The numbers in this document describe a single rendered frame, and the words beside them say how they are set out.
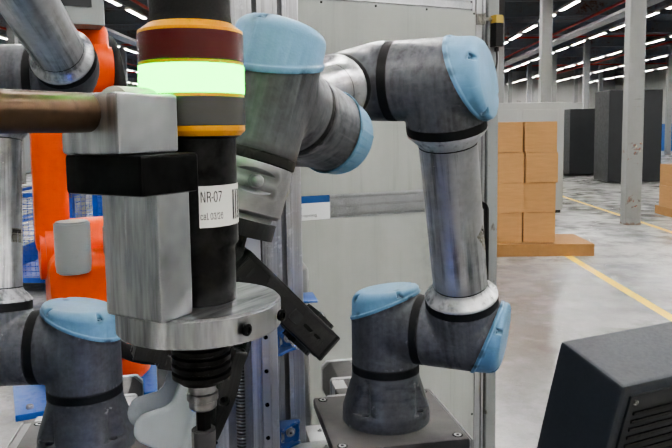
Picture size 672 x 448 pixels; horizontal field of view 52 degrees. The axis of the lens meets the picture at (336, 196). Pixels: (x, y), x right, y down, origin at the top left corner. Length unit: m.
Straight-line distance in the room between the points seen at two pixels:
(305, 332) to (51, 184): 3.97
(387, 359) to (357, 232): 1.22
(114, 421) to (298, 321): 0.67
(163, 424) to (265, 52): 0.28
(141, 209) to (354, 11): 2.11
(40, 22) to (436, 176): 0.57
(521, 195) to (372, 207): 6.26
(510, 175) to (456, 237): 7.47
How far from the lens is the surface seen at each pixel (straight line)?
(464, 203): 1.02
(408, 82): 0.95
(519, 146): 8.51
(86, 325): 1.13
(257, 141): 0.51
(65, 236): 4.19
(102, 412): 1.17
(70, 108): 0.25
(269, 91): 0.51
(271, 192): 0.51
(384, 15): 2.41
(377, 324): 1.15
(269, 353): 1.23
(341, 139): 0.60
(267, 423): 1.28
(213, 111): 0.28
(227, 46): 0.29
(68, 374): 1.15
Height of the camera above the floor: 1.54
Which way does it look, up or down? 6 degrees down
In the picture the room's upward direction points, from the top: 1 degrees counter-clockwise
